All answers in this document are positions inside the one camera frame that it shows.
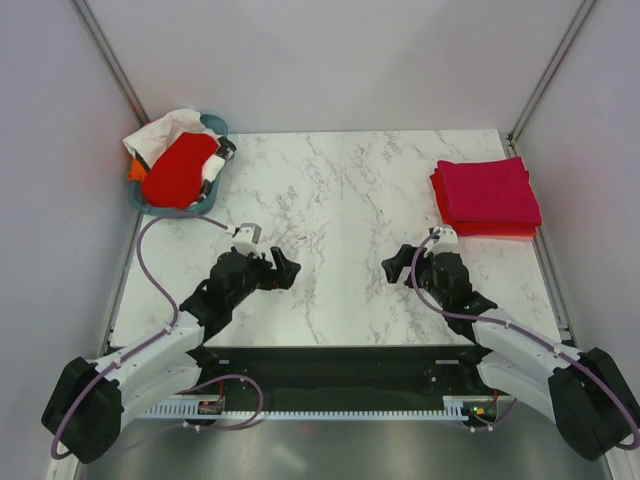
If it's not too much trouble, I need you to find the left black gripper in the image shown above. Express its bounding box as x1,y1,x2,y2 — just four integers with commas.
228,247,300,309

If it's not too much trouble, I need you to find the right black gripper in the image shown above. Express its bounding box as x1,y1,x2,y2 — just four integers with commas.
381,244,449,309

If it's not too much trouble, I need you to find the white robot print t shirt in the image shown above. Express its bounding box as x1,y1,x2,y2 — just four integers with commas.
199,136,237,200

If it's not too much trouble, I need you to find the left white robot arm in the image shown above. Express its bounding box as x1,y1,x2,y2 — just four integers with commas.
41,247,301,464

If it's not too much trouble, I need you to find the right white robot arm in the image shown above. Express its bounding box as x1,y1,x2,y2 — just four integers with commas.
381,244,639,461

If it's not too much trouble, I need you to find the folded magenta t shirt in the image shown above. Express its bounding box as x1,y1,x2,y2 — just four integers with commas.
434,156,542,227

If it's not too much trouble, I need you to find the teal laundry basket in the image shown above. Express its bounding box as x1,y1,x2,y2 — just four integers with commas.
128,111,229,217

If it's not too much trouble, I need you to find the orange t shirt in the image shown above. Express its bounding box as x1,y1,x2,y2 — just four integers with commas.
127,157,149,183

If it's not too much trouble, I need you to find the plain white t shirt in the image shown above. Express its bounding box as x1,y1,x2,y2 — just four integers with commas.
123,108,219,168

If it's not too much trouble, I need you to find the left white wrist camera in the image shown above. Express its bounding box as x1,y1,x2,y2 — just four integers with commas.
232,223,262,258

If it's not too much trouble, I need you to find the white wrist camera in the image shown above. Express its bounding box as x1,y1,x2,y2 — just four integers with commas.
430,224,458,246
232,223,262,258

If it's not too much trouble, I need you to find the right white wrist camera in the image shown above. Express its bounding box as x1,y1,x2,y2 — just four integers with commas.
430,224,458,246

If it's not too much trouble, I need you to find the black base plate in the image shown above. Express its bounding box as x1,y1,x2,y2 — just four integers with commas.
198,345,493,410

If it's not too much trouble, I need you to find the white slotted cable duct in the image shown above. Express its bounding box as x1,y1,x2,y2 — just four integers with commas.
139,395,480,422

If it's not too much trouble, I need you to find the left aluminium corner post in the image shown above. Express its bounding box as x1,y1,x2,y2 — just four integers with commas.
69,0,149,125

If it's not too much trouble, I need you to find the aluminium corner post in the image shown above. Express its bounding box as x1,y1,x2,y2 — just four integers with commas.
501,0,600,151
69,0,149,125

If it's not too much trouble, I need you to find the left aluminium side rail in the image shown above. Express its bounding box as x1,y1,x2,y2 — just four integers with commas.
45,213,142,479

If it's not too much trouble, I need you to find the right aluminium corner post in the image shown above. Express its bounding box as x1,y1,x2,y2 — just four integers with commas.
501,0,600,151

